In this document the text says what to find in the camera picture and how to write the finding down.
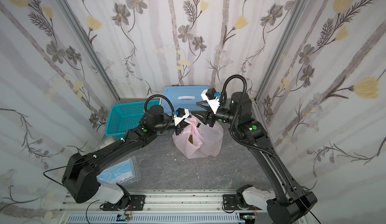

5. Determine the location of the pink plastic bag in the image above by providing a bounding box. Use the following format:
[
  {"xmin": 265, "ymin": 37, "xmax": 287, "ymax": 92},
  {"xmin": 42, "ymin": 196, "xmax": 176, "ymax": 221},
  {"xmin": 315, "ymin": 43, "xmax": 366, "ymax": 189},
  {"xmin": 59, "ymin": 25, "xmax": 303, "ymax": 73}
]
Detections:
[{"xmin": 172, "ymin": 117, "xmax": 224, "ymax": 159}]

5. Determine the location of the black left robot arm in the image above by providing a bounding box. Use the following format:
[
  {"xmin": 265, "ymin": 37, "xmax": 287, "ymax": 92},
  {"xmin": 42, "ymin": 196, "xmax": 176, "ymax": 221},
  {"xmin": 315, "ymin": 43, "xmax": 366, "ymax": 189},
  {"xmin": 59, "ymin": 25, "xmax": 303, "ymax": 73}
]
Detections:
[{"xmin": 62, "ymin": 105, "xmax": 190, "ymax": 210}]

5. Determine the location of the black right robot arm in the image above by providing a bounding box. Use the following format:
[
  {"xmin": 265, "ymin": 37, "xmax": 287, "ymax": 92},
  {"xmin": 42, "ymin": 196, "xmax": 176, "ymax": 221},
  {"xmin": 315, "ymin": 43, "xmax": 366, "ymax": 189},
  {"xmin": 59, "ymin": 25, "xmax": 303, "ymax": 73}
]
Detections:
[{"xmin": 193, "ymin": 88, "xmax": 317, "ymax": 224}]

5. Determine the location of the bag of white contents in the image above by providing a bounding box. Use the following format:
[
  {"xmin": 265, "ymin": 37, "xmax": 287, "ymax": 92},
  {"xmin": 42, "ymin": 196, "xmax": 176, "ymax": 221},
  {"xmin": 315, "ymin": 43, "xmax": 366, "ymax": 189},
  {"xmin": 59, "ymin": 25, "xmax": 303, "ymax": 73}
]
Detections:
[{"xmin": 99, "ymin": 136, "xmax": 118, "ymax": 150}]

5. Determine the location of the blue lidded storage box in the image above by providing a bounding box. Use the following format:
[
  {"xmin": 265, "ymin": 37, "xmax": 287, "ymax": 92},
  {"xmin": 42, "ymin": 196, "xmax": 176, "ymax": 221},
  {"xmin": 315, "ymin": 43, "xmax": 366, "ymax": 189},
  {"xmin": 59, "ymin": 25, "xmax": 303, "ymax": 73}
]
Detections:
[{"xmin": 163, "ymin": 86, "xmax": 208, "ymax": 112}]

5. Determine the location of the teal plastic basket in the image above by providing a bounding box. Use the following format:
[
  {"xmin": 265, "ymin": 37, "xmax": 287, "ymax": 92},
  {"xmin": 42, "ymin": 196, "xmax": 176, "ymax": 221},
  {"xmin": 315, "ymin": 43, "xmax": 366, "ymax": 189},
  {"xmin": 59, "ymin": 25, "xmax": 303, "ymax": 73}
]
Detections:
[{"xmin": 105, "ymin": 101, "xmax": 145, "ymax": 138}]

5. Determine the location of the packet of blue face masks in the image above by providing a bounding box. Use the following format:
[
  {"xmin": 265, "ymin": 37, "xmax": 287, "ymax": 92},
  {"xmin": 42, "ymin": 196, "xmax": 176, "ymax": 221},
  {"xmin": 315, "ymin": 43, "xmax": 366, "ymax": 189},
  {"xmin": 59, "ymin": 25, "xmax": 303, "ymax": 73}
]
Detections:
[{"xmin": 97, "ymin": 157, "xmax": 140, "ymax": 185}]

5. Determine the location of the small green circuit board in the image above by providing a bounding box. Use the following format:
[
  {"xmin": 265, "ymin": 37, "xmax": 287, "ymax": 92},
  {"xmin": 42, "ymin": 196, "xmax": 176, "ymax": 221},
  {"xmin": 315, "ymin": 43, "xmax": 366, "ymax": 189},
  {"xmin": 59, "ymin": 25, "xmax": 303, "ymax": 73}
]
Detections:
[{"xmin": 117, "ymin": 214, "xmax": 132, "ymax": 222}]

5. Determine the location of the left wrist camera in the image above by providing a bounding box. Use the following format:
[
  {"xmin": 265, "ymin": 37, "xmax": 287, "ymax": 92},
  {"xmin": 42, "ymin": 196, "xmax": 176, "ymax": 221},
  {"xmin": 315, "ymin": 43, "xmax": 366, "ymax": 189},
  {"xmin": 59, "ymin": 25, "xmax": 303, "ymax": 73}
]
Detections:
[{"xmin": 173, "ymin": 108, "xmax": 189, "ymax": 126}]

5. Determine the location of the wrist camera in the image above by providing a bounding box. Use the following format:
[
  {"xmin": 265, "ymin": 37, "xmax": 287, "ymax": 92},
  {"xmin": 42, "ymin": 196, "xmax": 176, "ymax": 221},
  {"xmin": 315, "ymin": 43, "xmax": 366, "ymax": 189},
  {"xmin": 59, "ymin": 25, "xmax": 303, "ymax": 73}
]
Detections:
[
  {"xmin": 201, "ymin": 88, "xmax": 221, "ymax": 114},
  {"xmin": 173, "ymin": 108, "xmax": 189, "ymax": 126}
]

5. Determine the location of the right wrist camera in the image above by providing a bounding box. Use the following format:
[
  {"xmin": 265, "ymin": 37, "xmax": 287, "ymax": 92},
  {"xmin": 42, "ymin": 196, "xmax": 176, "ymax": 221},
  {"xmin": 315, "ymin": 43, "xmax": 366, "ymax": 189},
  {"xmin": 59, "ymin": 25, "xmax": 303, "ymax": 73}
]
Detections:
[{"xmin": 201, "ymin": 88, "xmax": 221, "ymax": 114}]

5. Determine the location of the aluminium mounting rail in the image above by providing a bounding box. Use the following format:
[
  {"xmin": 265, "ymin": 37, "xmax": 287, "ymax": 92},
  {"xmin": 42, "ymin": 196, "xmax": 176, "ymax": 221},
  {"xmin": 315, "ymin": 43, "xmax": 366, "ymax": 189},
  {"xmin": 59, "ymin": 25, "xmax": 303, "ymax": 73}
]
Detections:
[{"xmin": 58, "ymin": 189, "xmax": 308, "ymax": 222}]

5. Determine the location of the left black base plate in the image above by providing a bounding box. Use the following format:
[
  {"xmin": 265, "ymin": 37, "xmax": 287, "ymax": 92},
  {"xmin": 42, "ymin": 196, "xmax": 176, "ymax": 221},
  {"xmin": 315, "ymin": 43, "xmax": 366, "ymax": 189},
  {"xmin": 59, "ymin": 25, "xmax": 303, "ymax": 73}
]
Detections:
[{"xmin": 100, "ymin": 194, "xmax": 146, "ymax": 211}]

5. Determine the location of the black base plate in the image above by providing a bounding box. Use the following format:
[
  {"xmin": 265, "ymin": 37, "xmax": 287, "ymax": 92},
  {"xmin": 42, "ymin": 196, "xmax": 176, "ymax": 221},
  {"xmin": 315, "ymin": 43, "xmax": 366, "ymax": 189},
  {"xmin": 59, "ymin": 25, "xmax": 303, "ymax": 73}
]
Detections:
[
  {"xmin": 222, "ymin": 194, "xmax": 241, "ymax": 213},
  {"xmin": 100, "ymin": 194, "xmax": 146, "ymax": 211}
]

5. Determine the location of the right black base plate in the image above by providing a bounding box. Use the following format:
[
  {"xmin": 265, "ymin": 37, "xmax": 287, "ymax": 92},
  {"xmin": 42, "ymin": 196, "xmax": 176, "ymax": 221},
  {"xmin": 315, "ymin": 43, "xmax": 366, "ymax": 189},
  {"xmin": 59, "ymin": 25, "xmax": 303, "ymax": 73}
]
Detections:
[{"xmin": 222, "ymin": 194, "xmax": 241, "ymax": 213}]

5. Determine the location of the white slotted cable duct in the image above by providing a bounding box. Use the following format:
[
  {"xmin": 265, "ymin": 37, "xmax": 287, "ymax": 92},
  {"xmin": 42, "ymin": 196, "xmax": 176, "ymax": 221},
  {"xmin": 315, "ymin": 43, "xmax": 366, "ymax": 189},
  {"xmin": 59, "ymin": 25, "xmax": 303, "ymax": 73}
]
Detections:
[{"xmin": 63, "ymin": 213, "xmax": 245, "ymax": 224}]

